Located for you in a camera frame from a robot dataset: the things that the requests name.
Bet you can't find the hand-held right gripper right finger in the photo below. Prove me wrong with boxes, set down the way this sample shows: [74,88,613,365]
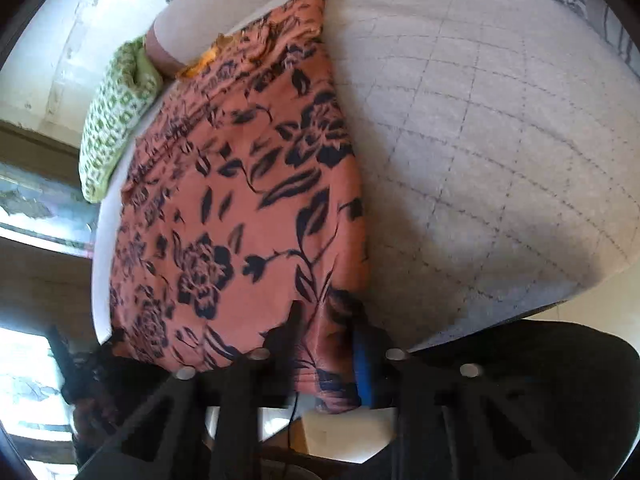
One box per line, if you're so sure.
[352,327,546,480]

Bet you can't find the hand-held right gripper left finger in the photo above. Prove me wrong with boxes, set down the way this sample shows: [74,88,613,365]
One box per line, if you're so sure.
[75,300,306,480]

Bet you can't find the orange floral garment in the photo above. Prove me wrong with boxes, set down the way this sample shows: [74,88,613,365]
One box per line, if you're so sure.
[107,0,373,416]

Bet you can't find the window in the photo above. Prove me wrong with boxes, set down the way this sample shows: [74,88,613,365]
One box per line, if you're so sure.
[0,160,101,256]

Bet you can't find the dark cloth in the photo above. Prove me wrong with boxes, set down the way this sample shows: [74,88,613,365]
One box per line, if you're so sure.
[345,319,640,480]

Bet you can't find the green patterned pillow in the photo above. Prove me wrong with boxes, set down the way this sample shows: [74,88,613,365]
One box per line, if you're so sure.
[78,39,165,204]

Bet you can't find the pink bolster pillow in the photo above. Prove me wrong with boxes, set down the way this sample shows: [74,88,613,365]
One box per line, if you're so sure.
[145,12,193,81]

